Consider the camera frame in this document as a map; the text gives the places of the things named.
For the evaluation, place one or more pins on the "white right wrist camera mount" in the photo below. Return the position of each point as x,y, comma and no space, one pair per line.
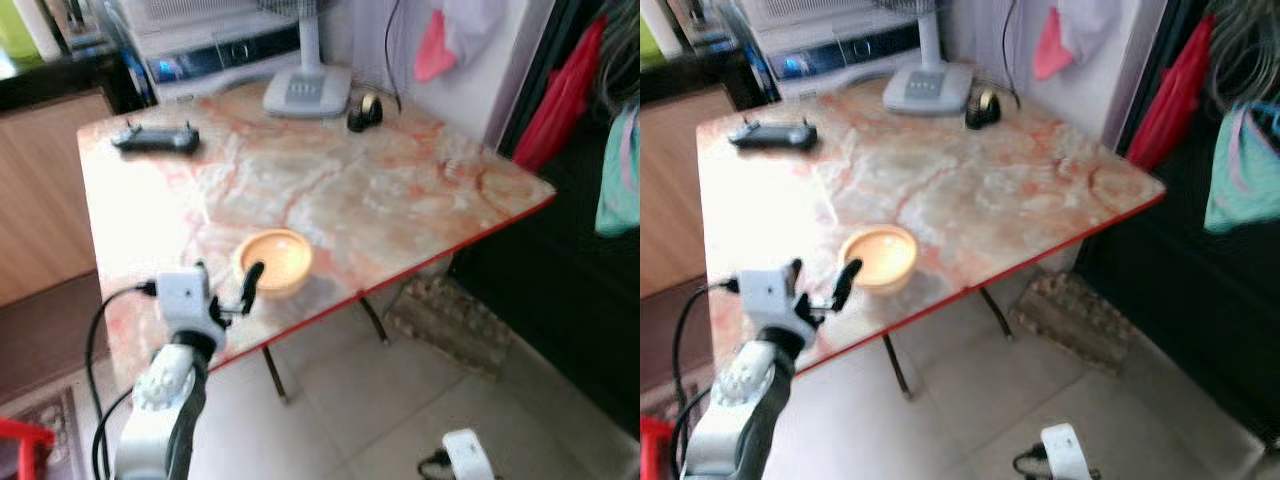
468,455
1065,450

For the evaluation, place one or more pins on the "red plastic stool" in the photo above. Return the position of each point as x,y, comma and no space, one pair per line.
655,440
25,432

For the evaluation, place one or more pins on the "wooden cabinet black top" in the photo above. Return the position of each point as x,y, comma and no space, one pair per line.
45,200
670,190

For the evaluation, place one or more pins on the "marble pattern table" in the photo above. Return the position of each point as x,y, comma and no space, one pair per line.
400,180
1020,180

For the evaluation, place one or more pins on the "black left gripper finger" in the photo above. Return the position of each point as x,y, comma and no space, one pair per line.
204,278
849,282
796,278
253,283

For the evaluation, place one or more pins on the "orange round bowl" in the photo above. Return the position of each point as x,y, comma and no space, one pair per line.
280,258
885,255

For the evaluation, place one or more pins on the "white washing machine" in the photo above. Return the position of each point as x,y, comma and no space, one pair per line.
830,50
200,55

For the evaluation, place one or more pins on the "red hanging cloth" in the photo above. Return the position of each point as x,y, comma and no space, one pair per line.
560,100
1175,95

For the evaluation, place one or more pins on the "white bottle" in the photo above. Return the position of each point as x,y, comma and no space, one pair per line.
42,30
672,25

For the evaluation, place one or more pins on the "black handheld controller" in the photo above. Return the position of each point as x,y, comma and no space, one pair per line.
772,136
155,140

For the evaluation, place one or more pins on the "black tape dispenser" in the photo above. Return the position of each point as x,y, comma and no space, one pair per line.
360,115
980,110

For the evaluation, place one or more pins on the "grey egg tray stack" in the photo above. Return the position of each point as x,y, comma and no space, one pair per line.
445,325
1070,320

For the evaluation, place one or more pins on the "grey hanging threads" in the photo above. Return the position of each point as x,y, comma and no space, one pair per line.
1245,50
620,50

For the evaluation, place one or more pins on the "teal hanging cloth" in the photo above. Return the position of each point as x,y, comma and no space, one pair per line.
620,180
1245,170

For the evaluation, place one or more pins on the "white hanging cloth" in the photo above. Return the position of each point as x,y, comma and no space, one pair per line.
1090,25
475,25

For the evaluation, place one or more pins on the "grey standing fan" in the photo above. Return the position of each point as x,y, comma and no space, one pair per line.
928,88
305,92

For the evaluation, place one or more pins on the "green cup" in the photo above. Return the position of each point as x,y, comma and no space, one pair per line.
10,35
648,38

